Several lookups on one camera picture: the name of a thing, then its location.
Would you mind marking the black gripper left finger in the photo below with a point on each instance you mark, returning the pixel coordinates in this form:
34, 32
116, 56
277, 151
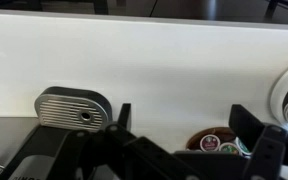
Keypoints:
128, 156

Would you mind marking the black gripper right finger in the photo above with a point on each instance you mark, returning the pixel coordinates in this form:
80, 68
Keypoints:
268, 144

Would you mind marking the coffee pod carousel rack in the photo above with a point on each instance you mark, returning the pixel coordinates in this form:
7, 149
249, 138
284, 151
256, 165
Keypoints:
218, 139

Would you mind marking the black silver coffee machine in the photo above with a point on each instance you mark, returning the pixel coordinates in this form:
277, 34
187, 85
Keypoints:
28, 145

